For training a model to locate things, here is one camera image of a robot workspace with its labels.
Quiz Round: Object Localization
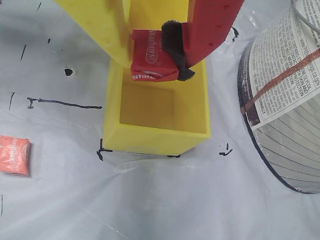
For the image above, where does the orange Starburst candy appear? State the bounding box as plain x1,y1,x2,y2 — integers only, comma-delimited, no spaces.
0,134,33,177

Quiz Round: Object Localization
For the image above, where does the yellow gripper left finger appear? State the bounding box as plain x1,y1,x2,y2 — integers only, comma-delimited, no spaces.
53,0,132,68

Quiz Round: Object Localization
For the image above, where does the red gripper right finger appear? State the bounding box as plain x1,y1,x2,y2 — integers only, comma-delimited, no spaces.
160,0,245,82

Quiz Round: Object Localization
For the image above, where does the red cherry Starburst candy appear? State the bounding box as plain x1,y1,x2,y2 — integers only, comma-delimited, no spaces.
129,28,180,83

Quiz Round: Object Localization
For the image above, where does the yellow three-compartment box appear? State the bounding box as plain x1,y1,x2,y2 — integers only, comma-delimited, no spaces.
103,0,212,158

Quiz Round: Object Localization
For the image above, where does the white plastic table cover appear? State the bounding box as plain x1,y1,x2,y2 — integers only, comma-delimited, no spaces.
0,0,320,240

